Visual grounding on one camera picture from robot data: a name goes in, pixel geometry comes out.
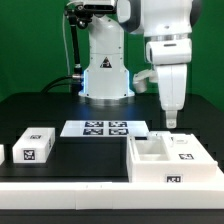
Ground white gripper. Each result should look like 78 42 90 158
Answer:
156 64 187 128

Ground white cabinet door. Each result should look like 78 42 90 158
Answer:
161 134 211 163
147 131 170 140

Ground white cabinet body box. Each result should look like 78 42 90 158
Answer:
126 135 218 183

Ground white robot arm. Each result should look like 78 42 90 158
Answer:
78 0 202 128

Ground white cabinet top block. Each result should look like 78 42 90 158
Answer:
12 127 55 163

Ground white base tag plate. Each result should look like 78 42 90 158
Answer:
60 120 149 137

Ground white block left edge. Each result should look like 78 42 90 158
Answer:
0 144 5 165

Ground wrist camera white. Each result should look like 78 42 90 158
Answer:
133 69 157 93

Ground black cables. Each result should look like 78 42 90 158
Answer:
40 75 84 93

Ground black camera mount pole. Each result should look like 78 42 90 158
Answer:
63 3 93 81

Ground white fence wall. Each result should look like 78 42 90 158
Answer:
0 170 224 210

